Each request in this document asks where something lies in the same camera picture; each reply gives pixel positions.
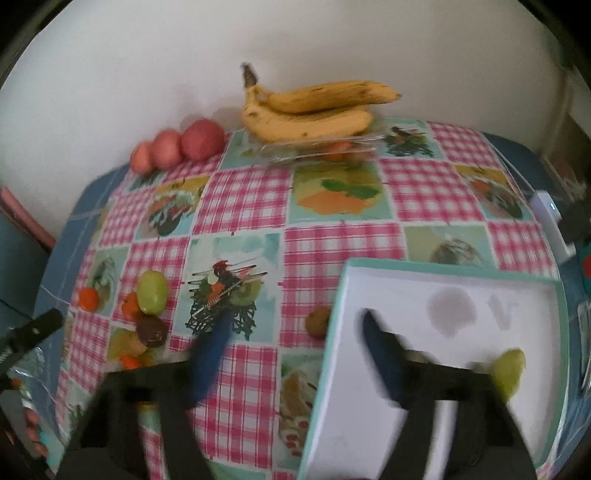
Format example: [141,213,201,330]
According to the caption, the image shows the small pale red apple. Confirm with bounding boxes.
[129,141,154,175]

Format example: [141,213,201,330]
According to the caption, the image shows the upper yellow banana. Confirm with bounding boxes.
[256,80,401,114]

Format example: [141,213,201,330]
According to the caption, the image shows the dark brown round fruit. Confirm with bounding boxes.
[136,315,168,348]

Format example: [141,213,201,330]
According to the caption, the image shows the clear plastic fruit tray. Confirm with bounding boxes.
[243,119,388,164]

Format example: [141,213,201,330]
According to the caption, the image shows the large red apple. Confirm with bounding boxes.
[180,119,225,161]

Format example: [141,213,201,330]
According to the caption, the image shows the orange tangerine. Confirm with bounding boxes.
[121,292,142,322]
[119,355,143,370]
[78,287,101,312]

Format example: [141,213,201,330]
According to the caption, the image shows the pink checkered fruit tablecloth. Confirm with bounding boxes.
[55,120,557,479]

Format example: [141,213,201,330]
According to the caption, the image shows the white power bank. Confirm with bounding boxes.
[529,190,576,265]

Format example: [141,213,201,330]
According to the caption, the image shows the middle red apple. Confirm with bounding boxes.
[150,129,182,170]

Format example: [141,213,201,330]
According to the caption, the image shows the lower yellow banana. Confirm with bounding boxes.
[240,63,373,143]

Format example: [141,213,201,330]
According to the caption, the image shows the small brown round fruit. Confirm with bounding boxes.
[304,306,332,339]

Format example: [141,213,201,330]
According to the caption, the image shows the white teal-rimmed tray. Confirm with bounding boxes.
[298,258,570,479]

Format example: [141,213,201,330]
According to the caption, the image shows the yellow banana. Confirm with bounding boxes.
[240,63,373,143]
[256,80,401,114]

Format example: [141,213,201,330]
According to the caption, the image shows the small green pear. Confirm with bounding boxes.
[488,349,526,403]

